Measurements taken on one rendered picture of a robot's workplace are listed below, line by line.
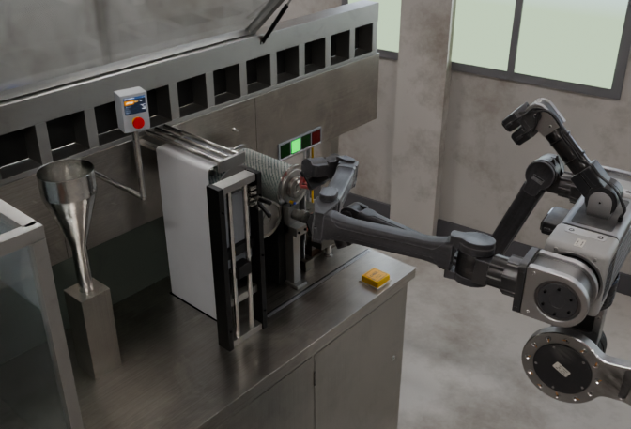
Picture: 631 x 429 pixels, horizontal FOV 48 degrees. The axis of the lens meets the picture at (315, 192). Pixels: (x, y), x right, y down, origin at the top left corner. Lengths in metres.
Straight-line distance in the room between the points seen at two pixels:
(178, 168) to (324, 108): 0.92
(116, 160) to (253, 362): 0.74
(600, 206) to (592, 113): 2.29
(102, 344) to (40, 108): 0.68
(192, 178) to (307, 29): 0.87
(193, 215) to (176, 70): 0.47
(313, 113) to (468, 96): 1.50
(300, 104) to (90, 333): 1.22
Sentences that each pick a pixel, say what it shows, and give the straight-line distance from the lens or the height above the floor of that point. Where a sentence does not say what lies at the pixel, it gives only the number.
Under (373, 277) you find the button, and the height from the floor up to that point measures 0.92.
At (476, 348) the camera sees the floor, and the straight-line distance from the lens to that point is 3.70.
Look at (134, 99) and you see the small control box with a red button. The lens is 1.84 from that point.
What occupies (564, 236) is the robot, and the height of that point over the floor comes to 1.53.
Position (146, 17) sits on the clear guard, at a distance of 2.02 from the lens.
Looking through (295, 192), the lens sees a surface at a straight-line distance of 2.32.
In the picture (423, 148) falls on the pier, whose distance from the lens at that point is 4.28.
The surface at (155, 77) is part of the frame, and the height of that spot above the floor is 1.61.
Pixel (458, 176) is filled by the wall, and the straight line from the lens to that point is 4.34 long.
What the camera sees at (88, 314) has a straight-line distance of 2.05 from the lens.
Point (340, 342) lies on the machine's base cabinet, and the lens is 2.40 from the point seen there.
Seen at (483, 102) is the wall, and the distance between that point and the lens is 4.13.
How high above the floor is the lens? 2.29
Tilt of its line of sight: 27 degrees down
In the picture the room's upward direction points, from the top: straight up
